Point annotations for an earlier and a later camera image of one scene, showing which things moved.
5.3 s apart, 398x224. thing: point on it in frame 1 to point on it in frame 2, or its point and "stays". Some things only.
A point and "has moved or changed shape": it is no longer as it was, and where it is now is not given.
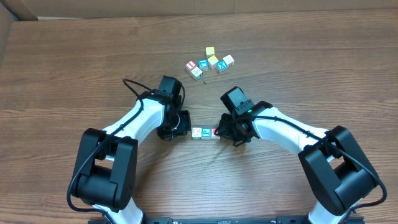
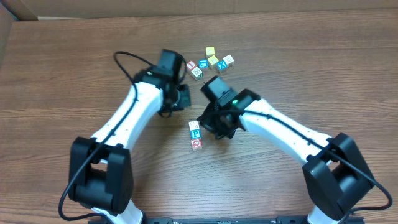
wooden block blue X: (222, 65) stays
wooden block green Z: (196, 133) to (194, 125)
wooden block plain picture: (229, 60) stays
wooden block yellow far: (209, 51) stays
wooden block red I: (191, 65) stays
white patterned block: (196, 73) stays
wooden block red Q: (213, 136) has moved or changed shape
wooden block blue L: (203, 64) stays
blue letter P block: (206, 133) to (195, 134)
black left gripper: (185, 123) to (183, 99)
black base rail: (226, 220) stays
